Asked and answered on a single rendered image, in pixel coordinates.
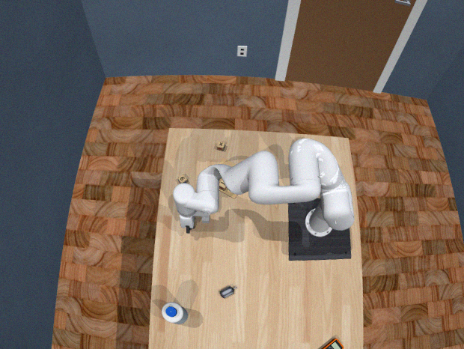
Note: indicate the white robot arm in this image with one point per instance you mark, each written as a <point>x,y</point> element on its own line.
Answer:
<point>310,163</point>

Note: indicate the tan square mat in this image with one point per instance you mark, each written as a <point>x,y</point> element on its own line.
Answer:
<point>227,191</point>

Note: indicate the white bottle with blue cap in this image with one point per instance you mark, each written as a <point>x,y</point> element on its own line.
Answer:
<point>177,313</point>

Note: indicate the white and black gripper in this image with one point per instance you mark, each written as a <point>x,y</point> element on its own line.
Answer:
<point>187,222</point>

